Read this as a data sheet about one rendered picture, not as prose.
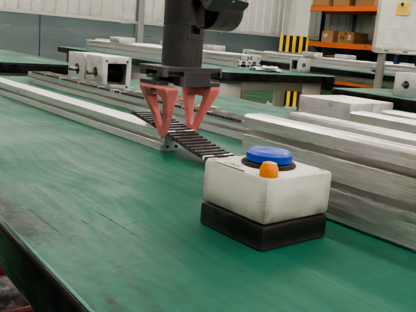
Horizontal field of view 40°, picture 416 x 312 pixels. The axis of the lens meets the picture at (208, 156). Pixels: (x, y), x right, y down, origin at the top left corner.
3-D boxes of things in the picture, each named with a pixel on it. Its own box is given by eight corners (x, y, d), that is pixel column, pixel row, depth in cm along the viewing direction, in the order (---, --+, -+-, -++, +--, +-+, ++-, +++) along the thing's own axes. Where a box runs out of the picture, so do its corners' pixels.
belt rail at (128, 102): (28, 82, 165) (28, 71, 165) (41, 82, 168) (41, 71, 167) (255, 143, 93) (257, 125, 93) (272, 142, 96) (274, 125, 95)
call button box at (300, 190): (198, 223, 51) (203, 155, 50) (273, 209, 57) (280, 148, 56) (260, 252, 45) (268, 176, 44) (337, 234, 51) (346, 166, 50)
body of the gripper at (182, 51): (223, 82, 81) (226, 28, 79) (164, 81, 74) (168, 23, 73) (194, 77, 86) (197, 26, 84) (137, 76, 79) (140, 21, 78)
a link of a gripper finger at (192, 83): (218, 137, 82) (223, 72, 80) (178, 140, 78) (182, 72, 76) (189, 129, 87) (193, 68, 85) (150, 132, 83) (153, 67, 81)
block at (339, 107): (281, 160, 82) (288, 95, 80) (335, 155, 89) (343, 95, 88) (330, 174, 75) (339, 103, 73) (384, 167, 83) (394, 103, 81)
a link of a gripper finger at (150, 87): (204, 138, 81) (209, 72, 79) (163, 142, 76) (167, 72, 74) (176, 130, 86) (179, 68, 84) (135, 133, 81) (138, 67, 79)
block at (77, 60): (60, 82, 170) (60, 50, 168) (94, 83, 177) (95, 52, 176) (75, 86, 163) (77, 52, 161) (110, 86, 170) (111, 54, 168)
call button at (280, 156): (235, 168, 50) (237, 145, 49) (267, 164, 52) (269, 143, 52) (267, 178, 47) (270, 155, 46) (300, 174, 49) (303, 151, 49)
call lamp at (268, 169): (255, 174, 45) (256, 160, 45) (268, 173, 46) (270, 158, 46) (268, 178, 44) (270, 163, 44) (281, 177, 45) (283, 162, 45)
